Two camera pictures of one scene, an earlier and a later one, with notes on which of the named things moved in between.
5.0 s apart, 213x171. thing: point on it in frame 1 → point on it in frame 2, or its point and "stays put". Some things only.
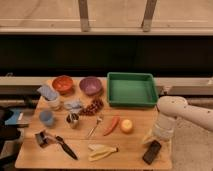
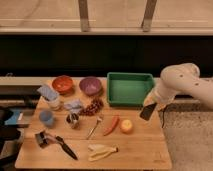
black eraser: x=151 y=152 → x=148 y=111
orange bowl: x=63 y=84 stays put
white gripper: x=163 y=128 → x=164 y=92
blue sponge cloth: x=48 y=92 stays put
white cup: x=55 y=104 stays put
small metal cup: x=72 y=118 stays put
